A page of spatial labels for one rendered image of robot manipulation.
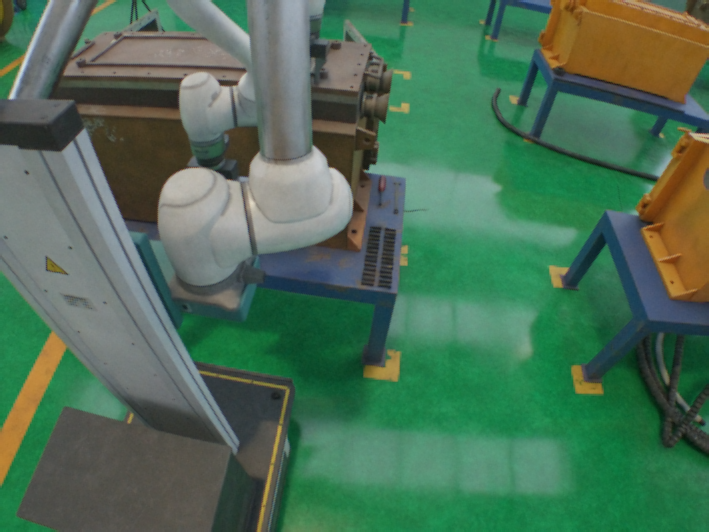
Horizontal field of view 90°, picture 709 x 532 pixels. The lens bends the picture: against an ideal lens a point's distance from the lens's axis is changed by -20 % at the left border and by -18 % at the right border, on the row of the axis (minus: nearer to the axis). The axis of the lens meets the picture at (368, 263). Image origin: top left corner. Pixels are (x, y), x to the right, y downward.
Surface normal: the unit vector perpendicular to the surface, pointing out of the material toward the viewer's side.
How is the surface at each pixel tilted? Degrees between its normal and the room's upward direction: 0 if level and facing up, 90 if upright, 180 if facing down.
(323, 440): 0
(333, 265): 0
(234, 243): 84
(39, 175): 90
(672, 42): 90
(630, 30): 90
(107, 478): 0
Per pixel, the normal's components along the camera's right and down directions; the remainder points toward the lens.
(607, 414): 0.08, -0.64
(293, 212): 0.31, 0.58
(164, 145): -0.11, 0.76
